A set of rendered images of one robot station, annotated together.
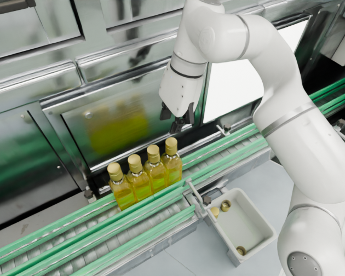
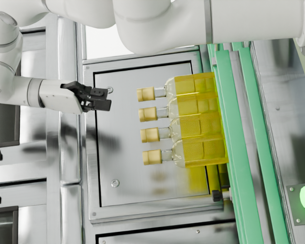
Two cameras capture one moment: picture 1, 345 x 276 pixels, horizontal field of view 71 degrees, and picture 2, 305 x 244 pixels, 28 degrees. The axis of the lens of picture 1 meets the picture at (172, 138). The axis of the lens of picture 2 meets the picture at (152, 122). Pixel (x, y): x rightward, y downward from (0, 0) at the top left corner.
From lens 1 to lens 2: 128 cm
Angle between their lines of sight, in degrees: 54
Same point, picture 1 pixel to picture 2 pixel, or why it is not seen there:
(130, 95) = (106, 142)
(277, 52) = not seen: outside the picture
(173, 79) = (51, 103)
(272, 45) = not seen: outside the picture
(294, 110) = not seen: outside the picture
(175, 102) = (64, 99)
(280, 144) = not seen: outside the picture
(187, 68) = (32, 95)
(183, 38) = (13, 100)
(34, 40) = (41, 213)
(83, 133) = (137, 191)
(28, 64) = (52, 220)
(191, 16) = not seen: outside the picture
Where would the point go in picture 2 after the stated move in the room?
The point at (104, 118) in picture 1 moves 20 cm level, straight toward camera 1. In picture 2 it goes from (126, 169) to (115, 144)
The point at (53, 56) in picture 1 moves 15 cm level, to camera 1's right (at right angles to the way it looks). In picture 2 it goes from (52, 202) to (44, 144)
